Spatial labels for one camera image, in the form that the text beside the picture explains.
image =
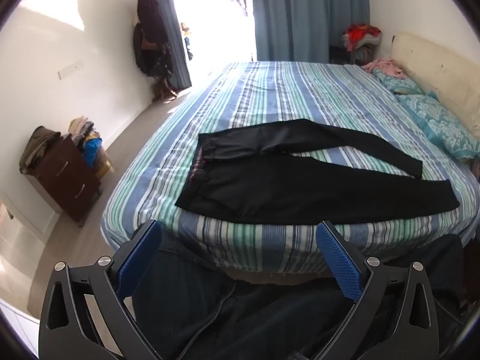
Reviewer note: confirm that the wooden coat stand base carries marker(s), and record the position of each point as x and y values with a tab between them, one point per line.
165	90

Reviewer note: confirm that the brown wooden cabinet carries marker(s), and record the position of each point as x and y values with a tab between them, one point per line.
63	180

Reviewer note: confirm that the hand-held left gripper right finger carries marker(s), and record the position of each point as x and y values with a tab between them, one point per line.
339	266

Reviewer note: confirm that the small teal patterned pillow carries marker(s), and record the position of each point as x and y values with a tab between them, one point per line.
397	82

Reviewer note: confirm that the pile of red clothes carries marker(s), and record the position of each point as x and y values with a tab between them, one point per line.
360	33

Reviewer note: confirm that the yellow cardboard box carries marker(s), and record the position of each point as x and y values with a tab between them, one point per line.
104	165

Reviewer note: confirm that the small colourful hanging cloth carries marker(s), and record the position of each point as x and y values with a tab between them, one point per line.
186	41

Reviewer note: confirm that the pile of mixed clothes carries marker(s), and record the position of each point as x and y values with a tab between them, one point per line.
80	127

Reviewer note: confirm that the bed with striped sheet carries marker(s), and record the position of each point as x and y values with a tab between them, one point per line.
285	93

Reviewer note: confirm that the large teal patterned pillow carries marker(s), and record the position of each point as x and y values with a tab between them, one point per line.
442	123

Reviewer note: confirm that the pink crumpled cloth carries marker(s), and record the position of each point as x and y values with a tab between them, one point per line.
386	65

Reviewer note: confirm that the hanging dark coats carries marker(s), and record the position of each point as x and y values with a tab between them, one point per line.
150	26

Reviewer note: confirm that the blue plastic bag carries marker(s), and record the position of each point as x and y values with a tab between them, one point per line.
92	152

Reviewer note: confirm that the cream padded headboard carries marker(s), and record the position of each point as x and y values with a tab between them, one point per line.
438	63

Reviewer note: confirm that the olive green clothing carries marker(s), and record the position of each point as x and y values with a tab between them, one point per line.
37	146

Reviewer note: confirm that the person's dark clothing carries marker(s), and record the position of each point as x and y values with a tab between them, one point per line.
232	318

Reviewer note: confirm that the black pants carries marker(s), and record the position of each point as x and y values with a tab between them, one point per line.
262	191

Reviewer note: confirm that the striped grey-blue curtain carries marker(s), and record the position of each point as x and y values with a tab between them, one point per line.
176	45

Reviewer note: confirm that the plain blue curtain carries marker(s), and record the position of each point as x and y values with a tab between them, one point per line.
300	15

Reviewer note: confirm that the dark nightstand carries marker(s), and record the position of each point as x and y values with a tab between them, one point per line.
341	56

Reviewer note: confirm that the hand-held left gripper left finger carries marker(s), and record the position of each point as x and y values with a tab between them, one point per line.
138	258

